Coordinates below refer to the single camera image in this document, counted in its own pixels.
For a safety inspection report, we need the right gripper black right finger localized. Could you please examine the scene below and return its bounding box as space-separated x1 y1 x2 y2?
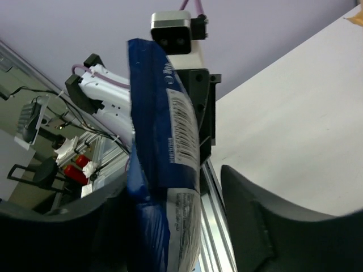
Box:
221 165 362 271

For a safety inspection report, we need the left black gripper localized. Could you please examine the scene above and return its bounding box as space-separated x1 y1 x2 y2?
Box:
176 69 221 164

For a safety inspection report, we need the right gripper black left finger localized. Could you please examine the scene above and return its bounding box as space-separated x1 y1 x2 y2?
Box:
1 174 128 271

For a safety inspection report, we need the blue Burts bag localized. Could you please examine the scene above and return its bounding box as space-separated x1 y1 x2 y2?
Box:
127 39 201 271

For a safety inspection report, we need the yellow kettle chips bag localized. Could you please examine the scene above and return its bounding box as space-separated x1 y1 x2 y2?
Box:
345 11 363 27

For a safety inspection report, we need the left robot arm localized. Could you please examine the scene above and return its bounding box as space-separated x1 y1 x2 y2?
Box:
65 53 221 163

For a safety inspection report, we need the aluminium mounting rail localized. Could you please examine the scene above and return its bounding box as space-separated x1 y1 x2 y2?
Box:
196 159 237 272

